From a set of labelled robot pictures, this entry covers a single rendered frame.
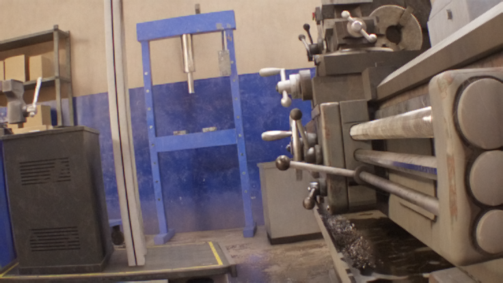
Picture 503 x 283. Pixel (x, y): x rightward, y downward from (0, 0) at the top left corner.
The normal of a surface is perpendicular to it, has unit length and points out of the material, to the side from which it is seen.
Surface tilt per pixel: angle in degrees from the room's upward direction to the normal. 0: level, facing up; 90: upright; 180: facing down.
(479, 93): 90
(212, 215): 90
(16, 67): 90
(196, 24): 90
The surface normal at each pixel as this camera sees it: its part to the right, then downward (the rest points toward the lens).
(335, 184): -0.07, 0.00
